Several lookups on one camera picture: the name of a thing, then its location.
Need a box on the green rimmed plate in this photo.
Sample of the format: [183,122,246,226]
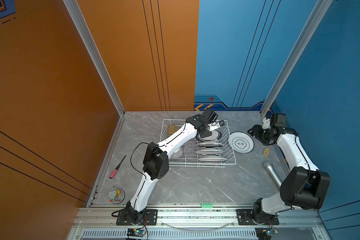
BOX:
[228,132,255,154]
[196,141,224,148]
[195,130,223,142]

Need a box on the white plate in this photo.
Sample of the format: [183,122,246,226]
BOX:
[196,148,225,155]
[199,155,228,163]

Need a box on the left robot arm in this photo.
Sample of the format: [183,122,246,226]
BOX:
[125,109,226,225]

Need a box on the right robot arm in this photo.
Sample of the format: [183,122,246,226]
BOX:
[248,113,331,225]

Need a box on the small yellow wooden block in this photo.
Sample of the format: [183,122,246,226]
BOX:
[263,148,270,157]

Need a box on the clear glass cup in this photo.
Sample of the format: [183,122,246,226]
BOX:
[184,142,196,157]

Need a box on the yellow glass cup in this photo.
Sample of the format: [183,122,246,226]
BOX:
[167,125,178,137]

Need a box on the white ribbed bowl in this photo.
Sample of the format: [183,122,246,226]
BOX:
[171,148,183,159]

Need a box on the green terminal connector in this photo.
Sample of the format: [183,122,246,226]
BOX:
[201,203,213,209]

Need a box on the right circuit board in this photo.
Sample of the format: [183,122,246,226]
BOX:
[255,229,272,240]

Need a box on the circuit board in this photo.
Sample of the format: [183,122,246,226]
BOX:
[255,229,272,240]
[126,229,147,240]

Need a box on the left circuit board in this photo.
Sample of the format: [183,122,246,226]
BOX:
[126,229,147,240]

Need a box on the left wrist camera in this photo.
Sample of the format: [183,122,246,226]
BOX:
[209,120,226,132]

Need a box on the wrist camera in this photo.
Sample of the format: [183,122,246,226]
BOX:
[209,120,226,132]
[262,118,271,130]

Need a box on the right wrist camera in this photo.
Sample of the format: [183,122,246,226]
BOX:
[262,118,271,130]

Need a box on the white wire dish rack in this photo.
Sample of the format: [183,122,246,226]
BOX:
[160,119,236,168]

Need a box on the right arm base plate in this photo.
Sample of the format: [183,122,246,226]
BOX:
[236,209,280,226]

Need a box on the red handled screwdriver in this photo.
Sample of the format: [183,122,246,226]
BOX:
[109,156,126,179]

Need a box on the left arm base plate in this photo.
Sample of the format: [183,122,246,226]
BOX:
[116,209,158,226]

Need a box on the aluminium front rail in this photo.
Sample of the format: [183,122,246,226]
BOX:
[72,206,324,230]

